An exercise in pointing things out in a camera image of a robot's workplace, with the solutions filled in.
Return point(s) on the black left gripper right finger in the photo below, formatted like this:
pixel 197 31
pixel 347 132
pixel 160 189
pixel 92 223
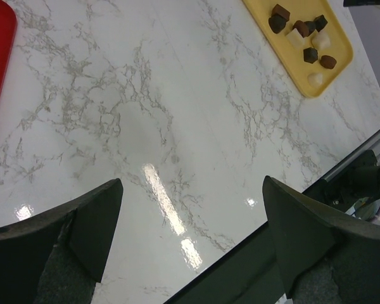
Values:
pixel 323 254

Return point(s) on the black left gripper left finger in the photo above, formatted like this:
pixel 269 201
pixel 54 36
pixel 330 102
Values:
pixel 59 255

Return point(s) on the white heart chocolate bottom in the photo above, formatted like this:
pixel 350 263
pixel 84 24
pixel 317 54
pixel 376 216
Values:
pixel 315 79

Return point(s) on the brown oval chocolate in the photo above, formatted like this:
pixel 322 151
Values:
pixel 328 62

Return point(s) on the dark hexagon chocolate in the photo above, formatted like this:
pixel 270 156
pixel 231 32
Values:
pixel 310 55

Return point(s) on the white chocolate pair right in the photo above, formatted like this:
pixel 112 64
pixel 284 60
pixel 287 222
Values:
pixel 321 41

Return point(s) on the white chocolate middle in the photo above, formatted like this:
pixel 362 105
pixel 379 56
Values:
pixel 295 39

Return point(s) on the brown chocolate middle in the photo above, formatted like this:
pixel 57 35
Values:
pixel 302 28

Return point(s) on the dark heart chocolate middle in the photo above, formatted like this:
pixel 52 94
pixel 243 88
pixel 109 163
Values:
pixel 311 26

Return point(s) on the dark square chocolate right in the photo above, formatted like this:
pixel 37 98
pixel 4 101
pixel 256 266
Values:
pixel 320 23

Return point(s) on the dark round chocolate left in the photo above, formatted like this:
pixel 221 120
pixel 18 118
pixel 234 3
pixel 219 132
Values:
pixel 277 23

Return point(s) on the brown square chocolate left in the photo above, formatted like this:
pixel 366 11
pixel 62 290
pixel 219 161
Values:
pixel 280 11

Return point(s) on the yellow tray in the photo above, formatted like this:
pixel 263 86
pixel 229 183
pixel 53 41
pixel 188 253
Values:
pixel 291 58

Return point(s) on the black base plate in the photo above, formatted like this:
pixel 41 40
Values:
pixel 248 273

